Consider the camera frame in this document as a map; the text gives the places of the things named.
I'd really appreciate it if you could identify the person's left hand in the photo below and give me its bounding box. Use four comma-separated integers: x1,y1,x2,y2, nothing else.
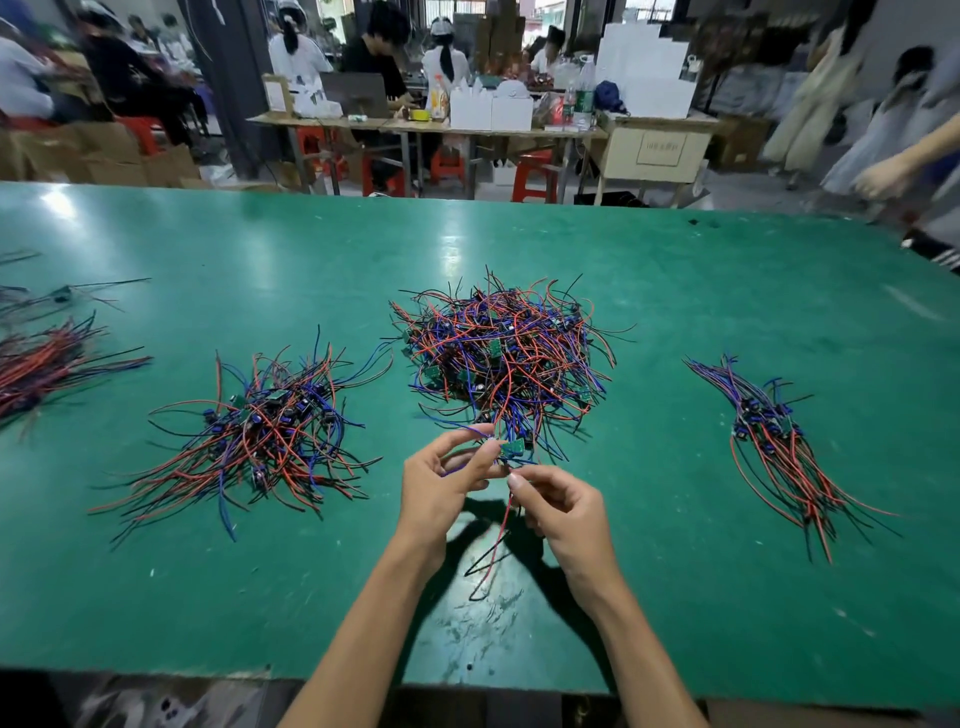
393,424,509,572

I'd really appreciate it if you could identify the person's right hand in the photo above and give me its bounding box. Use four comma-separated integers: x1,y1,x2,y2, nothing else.
507,462,624,609

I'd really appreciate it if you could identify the single red blue wire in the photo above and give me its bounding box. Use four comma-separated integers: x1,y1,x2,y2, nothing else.
463,495,521,605

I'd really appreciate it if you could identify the pile of wires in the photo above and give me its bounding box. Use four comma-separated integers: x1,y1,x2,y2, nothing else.
390,270,620,467

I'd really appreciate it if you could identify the small bunch of set-aside wires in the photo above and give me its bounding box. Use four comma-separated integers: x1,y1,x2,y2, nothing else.
685,355,902,564

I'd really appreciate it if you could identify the person's right forearm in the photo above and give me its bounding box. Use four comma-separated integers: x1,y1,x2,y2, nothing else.
577,585,710,728

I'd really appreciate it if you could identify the person's left forearm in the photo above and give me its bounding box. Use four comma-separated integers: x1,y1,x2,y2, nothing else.
280,547,444,728

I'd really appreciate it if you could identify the red plastic stool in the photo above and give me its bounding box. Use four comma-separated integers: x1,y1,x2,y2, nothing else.
117,117,164,156
429,145,468,185
295,124,347,189
511,147,561,204

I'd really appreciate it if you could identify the long wooden work table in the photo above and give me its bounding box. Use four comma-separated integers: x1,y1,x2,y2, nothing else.
247,112,719,204

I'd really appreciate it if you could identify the cream cabinet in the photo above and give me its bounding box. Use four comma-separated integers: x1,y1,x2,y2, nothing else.
592,117,719,204

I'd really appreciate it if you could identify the row of white containers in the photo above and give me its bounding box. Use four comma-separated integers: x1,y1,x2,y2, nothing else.
448,82,536,134

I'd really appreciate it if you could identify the grey laptop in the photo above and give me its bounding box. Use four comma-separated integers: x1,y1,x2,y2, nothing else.
319,72,392,119

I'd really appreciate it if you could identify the brown cardboard box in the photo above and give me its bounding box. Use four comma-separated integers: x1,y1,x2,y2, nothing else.
712,115,774,171

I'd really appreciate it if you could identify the stack of white boxes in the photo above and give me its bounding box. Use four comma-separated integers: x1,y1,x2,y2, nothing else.
595,22,695,119

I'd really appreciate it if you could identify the dark pillar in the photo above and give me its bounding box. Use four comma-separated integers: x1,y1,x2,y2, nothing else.
180,0,290,182

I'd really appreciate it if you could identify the row of cardboard boxes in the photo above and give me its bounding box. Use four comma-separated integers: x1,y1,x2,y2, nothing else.
0,120,194,186

